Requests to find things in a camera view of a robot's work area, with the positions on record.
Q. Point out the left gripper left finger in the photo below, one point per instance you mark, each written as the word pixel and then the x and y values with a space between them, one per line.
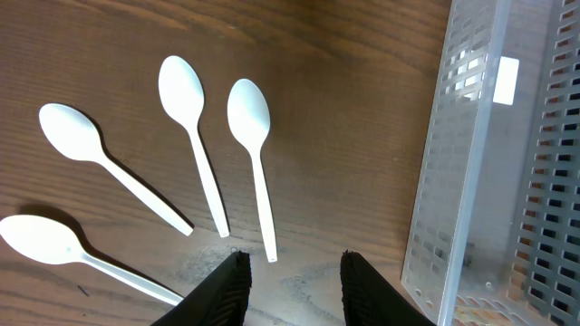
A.
pixel 221 299

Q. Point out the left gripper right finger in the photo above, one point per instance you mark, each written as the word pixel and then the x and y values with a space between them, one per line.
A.
pixel 370 300

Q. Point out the white plastic spoon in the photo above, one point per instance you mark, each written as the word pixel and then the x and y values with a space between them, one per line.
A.
pixel 50 242
pixel 182 97
pixel 74 135
pixel 249 121

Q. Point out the clear perforated plastic tray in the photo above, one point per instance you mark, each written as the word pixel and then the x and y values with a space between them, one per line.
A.
pixel 494 237

